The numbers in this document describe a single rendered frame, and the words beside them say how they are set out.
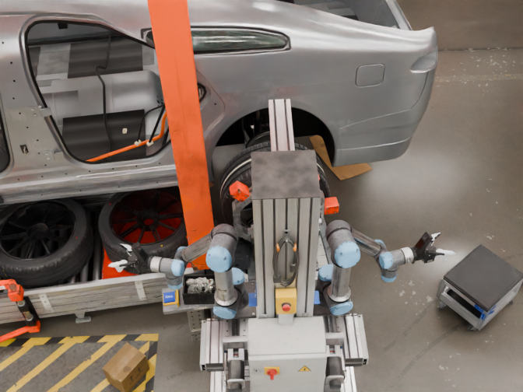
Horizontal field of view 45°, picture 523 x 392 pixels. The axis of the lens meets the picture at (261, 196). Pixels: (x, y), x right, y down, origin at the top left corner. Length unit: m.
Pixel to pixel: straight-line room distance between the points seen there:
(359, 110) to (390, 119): 0.23
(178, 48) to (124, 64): 2.32
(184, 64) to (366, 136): 1.59
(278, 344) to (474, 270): 1.86
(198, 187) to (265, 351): 1.02
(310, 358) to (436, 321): 1.79
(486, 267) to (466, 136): 1.68
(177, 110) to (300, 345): 1.22
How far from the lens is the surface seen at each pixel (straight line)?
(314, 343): 2.87
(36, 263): 4.29
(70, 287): 4.25
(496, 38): 7.05
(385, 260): 3.14
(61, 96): 4.74
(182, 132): 3.15
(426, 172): 5.37
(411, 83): 3.94
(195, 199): 3.49
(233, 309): 3.22
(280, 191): 2.32
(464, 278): 4.31
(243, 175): 3.65
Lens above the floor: 3.73
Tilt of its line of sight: 47 degrees down
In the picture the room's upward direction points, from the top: 2 degrees counter-clockwise
